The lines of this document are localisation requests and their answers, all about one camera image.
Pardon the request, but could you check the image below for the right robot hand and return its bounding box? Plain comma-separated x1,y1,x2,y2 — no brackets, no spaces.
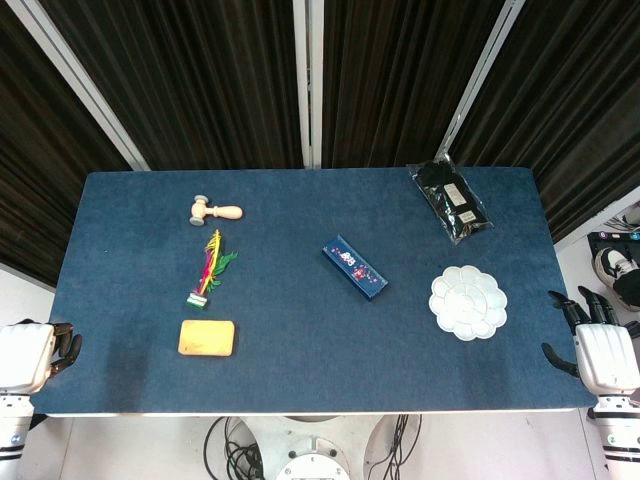
541,285,640,399

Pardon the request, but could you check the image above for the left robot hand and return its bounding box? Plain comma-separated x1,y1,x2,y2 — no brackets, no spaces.
0,319,83,396

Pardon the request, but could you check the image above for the blue rectangular box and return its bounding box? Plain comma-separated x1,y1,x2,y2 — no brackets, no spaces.
321,233,390,302

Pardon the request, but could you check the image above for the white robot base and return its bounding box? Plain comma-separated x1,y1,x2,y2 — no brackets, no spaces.
239,414,401,480

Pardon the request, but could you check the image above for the black and white sneaker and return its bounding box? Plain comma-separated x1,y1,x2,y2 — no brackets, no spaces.
593,247,640,312

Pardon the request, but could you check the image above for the black electronic device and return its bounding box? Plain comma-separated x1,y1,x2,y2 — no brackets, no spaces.
587,229,640,259

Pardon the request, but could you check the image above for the white flower-shaped paint palette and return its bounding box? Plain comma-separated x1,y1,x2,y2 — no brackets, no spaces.
428,264,510,342

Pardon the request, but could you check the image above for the black curtain panel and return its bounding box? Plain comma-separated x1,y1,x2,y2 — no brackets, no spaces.
0,0,132,289
448,0,640,245
321,0,512,170
39,0,306,172

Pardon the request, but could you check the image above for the yellow sponge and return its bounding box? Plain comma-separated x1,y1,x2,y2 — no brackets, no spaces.
177,319,236,358

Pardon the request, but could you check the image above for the colourful feather shuttlecock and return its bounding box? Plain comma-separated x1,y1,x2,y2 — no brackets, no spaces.
185,228,239,309

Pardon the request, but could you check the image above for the black item in plastic bag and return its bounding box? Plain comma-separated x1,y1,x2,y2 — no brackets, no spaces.
406,152,495,246

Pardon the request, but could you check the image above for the small wooden mallet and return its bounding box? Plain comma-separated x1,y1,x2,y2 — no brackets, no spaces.
188,193,244,227

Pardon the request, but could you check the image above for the blue table cloth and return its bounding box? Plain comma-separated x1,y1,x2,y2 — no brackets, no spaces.
30,167,600,416

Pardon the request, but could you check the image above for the black cable bundle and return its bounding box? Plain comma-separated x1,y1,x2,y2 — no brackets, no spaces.
203,415,266,480
384,413,424,480

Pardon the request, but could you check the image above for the white frame post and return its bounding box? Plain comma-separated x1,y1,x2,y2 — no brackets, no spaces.
434,0,526,161
292,0,326,169
4,0,151,172

